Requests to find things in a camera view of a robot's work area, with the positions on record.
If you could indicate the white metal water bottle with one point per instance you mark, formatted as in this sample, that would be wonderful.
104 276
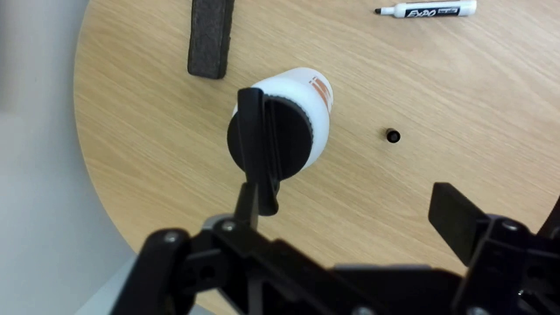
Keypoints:
315 111

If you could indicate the black dry erase marker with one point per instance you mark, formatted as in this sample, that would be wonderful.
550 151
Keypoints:
429 10

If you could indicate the black whiteboard eraser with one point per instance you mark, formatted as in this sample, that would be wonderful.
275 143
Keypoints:
209 43

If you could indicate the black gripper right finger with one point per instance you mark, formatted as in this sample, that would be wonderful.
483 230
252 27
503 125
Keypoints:
457 220

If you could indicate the round wooden table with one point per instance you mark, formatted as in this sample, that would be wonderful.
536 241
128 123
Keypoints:
473 102

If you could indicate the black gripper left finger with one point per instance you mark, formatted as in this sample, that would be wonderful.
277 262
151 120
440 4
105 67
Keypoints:
247 209

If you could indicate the black bottle lid with handle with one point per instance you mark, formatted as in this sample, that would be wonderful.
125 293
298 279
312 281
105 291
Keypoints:
270 139

